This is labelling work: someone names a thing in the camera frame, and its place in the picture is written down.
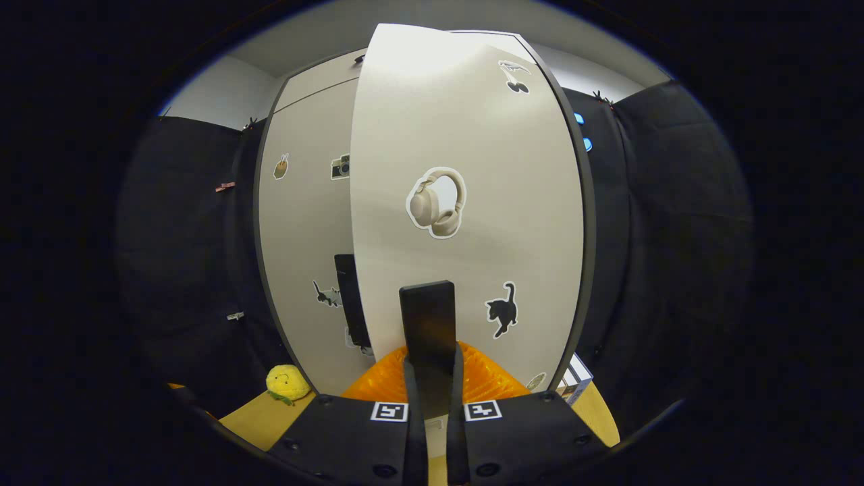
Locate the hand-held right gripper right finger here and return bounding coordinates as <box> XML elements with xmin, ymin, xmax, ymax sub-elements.
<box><xmin>445</xmin><ymin>341</ymin><xmax>612</xmax><ymax>486</ymax></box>

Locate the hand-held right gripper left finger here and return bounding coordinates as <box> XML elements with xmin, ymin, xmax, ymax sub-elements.
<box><xmin>269</xmin><ymin>344</ymin><xmax>429</xmax><ymax>486</ymax></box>

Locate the white cabinet door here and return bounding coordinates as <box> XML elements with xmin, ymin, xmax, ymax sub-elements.
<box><xmin>348</xmin><ymin>24</ymin><xmax>597</xmax><ymax>414</ymax></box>
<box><xmin>254</xmin><ymin>76</ymin><xmax>376</xmax><ymax>398</ymax></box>

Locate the small white blue box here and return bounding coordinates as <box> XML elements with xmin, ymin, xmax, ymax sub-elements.
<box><xmin>556</xmin><ymin>352</ymin><xmax>594</xmax><ymax>405</ymax></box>

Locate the yellow lemon plush toy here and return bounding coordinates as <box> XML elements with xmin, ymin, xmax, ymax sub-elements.
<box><xmin>265</xmin><ymin>364</ymin><xmax>313</xmax><ymax>406</ymax></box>

